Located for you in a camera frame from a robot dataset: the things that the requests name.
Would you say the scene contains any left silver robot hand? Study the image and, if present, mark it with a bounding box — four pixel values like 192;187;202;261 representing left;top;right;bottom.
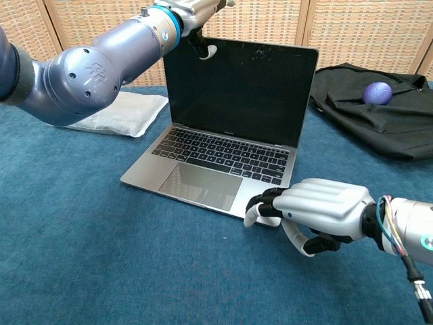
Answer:
154;0;237;61

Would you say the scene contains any black backpack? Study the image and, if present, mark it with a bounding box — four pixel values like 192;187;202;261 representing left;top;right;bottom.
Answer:
309;62;433;160

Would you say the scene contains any silver laptop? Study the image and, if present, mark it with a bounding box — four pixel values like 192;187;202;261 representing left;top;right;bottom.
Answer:
120;36;319;224

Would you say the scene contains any woven rattan folding screen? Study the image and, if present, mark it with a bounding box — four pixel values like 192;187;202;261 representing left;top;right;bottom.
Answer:
0;0;433;89

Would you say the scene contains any white plastic-wrapped package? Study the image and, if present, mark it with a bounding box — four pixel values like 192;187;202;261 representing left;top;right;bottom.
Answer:
66;91;169;138

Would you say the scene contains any black cable with connector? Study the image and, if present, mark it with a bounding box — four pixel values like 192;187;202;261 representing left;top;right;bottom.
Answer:
401;253;433;325

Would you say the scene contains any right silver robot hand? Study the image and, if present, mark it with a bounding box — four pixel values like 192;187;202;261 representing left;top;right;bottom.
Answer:
243;178;386;257

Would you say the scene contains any purple ball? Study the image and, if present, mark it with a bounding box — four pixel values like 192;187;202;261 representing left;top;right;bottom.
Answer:
361;81;394;105

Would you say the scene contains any teal carpet table cover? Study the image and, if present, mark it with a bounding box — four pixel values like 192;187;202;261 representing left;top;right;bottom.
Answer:
0;79;433;325

